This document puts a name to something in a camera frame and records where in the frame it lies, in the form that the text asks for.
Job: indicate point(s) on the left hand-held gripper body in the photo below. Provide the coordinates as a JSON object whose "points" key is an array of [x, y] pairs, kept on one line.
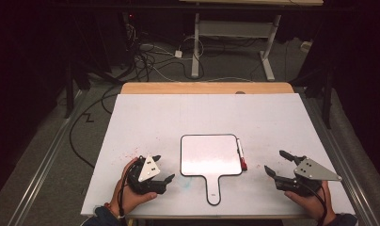
{"points": [[149, 171]]}

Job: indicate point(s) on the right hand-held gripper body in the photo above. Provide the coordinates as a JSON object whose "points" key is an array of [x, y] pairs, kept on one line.
{"points": [[313, 172]]}

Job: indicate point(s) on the white paddle whiteboard black rim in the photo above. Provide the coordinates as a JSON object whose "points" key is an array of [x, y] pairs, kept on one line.
{"points": [[210, 155]]}

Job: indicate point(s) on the person's right hand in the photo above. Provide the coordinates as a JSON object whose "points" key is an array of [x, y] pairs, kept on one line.
{"points": [[313, 205]]}

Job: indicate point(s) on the person's left hand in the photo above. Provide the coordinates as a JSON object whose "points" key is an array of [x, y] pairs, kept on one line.
{"points": [[128, 197]]}

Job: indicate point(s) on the white marker with red cap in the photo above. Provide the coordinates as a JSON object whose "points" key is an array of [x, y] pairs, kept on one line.
{"points": [[241, 153]]}

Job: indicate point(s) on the black metal stand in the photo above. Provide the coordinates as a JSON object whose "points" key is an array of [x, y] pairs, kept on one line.
{"points": [[327, 103], [69, 94]]}

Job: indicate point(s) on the wooden table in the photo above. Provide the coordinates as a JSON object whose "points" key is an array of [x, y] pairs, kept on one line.
{"points": [[207, 88]]}

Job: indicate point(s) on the white power adapter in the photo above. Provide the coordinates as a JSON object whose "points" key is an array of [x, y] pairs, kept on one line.
{"points": [[178, 54]]}

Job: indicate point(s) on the white power strip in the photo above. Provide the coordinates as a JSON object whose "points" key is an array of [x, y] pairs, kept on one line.
{"points": [[306, 46]]}

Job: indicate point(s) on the aluminium floor rail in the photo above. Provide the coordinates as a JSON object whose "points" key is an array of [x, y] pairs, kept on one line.
{"points": [[40, 175], [345, 169]]}

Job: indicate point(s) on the white metal desk frame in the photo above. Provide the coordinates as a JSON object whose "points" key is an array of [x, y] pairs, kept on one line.
{"points": [[196, 47]]}

